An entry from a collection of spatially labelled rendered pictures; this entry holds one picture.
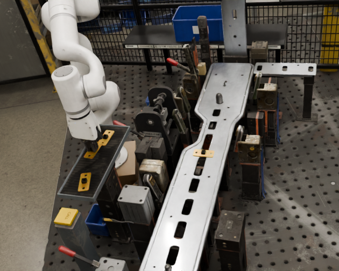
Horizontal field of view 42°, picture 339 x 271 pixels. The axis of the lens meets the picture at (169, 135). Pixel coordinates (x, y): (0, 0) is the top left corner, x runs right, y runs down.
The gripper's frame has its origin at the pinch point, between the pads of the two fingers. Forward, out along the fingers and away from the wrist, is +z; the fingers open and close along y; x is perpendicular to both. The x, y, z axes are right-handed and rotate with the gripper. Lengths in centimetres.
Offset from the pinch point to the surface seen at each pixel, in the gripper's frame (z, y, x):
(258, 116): 23, 48, 53
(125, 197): 11.3, 15.9, -11.3
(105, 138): 5.7, -0.7, 9.7
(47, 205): 122, -101, 50
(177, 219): 22.3, 32.4, -8.5
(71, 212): 6.3, 3.8, -25.1
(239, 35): 11, 30, 98
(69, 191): 6.3, -1.5, -17.1
